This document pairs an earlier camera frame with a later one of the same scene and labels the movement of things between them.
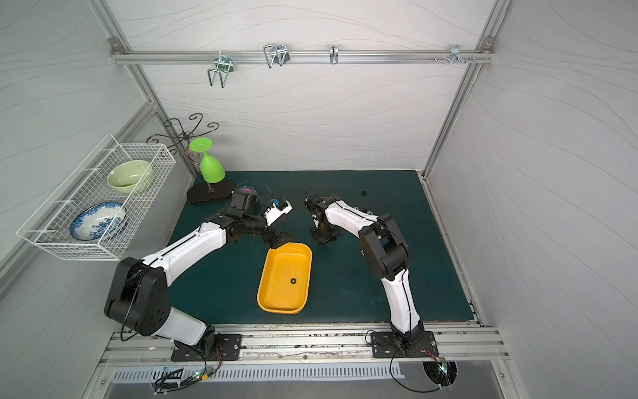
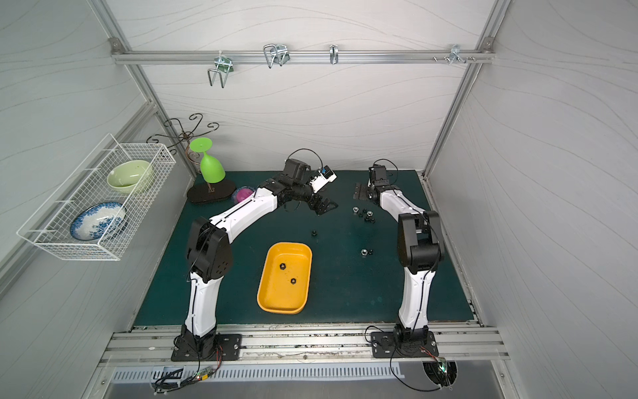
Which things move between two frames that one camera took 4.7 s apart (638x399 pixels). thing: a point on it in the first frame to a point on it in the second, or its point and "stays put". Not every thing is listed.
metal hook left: [224, 65] stays put
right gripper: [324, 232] to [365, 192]
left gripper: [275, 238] to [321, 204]
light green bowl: [129, 175] stays put
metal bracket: [333, 51] stays put
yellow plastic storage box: [285, 282] stays put
